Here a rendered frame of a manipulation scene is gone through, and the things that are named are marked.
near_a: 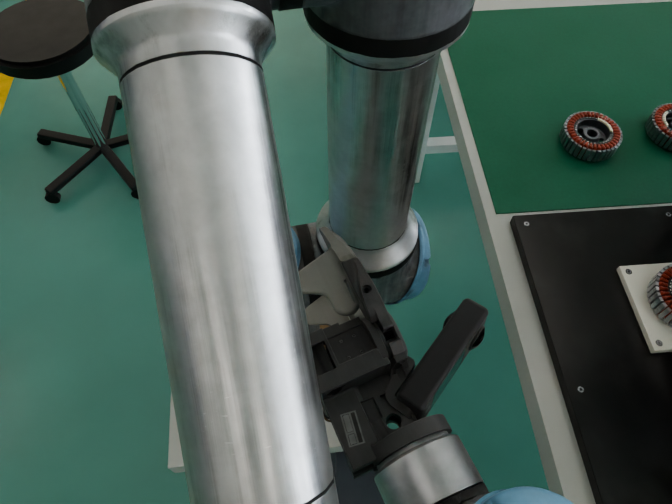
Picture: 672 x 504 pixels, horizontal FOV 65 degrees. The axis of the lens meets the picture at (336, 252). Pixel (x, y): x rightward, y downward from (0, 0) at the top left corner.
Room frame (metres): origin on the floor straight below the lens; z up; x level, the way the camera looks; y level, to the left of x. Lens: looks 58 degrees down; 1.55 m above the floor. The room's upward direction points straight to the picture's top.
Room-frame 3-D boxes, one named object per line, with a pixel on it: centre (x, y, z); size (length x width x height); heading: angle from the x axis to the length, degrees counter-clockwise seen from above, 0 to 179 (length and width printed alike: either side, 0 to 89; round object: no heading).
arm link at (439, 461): (0.07, -0.07, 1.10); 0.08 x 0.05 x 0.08; 114
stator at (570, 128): (0.76, -0.51, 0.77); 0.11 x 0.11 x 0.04
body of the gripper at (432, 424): (0.14, -0.03, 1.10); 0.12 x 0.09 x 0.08; 24
